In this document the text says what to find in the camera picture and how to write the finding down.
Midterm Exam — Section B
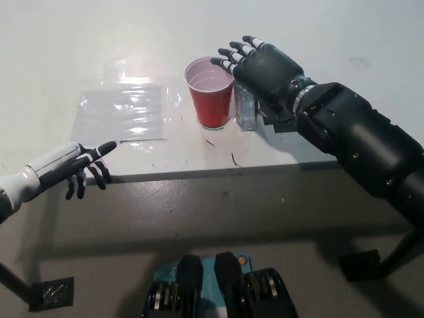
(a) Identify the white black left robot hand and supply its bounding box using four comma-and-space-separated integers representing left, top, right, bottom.
0, 140, 118, 212

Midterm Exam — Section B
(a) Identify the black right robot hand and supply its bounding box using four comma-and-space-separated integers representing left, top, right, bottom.
210, 35, 314, 117

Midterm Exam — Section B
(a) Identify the clear pump hand soap bottle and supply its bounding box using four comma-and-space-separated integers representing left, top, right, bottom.
234, 82, 260, 131

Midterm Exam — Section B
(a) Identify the black tape patch on table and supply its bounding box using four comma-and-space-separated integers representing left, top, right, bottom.
258, 99, 299, 134

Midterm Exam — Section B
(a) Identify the red plastic cup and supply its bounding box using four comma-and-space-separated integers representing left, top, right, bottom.
184, 56, 237, 129

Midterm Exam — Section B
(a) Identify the clear plastic sheet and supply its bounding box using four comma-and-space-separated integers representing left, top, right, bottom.
71, 79, 182, 148

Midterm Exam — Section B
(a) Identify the black table leg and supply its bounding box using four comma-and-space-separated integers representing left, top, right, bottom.
0, 261, 37, 304
380, 225, 424, 278

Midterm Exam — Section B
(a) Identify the black floor tape patch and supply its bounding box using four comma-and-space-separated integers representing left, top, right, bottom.
339, 249, 387, 282
28, 276, 75, 312

